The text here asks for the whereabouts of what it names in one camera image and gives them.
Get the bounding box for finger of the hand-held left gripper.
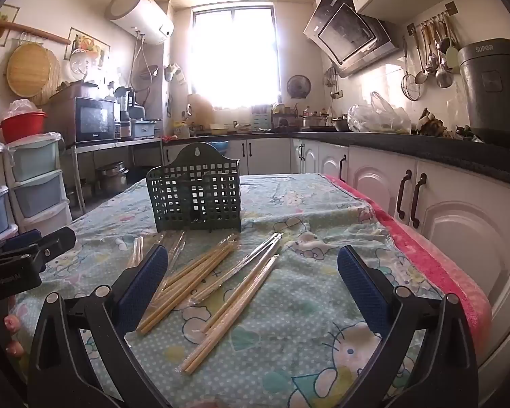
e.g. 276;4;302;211
29;226;77;265
0;228;42;251

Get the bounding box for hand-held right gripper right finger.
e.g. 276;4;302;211
337;244;479;408

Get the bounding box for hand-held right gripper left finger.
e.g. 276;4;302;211
27;243;171;408

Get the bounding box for bunch of chopsticks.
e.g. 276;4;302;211
126;230;285;375

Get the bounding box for green plastic utensil basket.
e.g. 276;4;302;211
146;141;243;234

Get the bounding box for person's left hand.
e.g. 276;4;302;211
3;313;26;358

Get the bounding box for cartoon printed blanket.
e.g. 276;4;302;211
8;172;451;408

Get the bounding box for pink fleece blanket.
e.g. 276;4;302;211
323;173;493;358

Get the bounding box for steel stock pot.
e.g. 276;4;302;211
95;160;129;194

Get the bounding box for metal shelf table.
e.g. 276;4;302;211
65;136;166;217

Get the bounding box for red plastic basin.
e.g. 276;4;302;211
0;111;48;144

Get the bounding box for white base cabinets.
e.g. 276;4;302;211
161;136;510;392

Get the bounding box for black microwave oven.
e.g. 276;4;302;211
74;96;117;144

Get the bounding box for blue plastic box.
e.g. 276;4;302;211
131;118;161;139

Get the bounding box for black kitchen countertop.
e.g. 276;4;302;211
161;130;510;190

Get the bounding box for blender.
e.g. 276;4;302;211
114;86;137;137

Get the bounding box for round bamboo tray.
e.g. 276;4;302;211
6;42;63;106

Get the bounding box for clear plastic bag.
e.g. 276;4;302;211
347;91;413;134

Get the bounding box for steel cooking pot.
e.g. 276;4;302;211
300;113;330;130

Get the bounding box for small white fan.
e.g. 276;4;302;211
69;49;101;82

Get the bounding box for ginger roots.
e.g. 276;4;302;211
415;107;456;139

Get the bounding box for wooden cutting board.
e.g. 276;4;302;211
187;93;214;125

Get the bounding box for dish rack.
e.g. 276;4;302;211
251;103;302;132

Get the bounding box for wooden rolling pin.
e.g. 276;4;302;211
0;19;71;46

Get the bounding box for steel ladle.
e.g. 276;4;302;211
414;30;430;86
433;21;452;90

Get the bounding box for grey rice cooker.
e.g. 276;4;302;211
457;38;510;147

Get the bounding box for white water heater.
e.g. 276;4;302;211
106;0;175;46

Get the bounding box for pale green spatula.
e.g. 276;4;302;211
444;17;462;75

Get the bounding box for kitchen window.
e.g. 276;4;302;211
190;5;281;110

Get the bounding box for black glass range hood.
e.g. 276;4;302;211
303;0;401;78

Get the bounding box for fruit wall poster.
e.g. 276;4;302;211
65;27;111;72
0;3;21;48

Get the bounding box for wire mesh skimmer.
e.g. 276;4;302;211
402;36;422;102

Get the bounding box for small wall fan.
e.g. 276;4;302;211
286;74;312;100

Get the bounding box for metal utensil rail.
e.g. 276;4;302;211
406;2;458;37

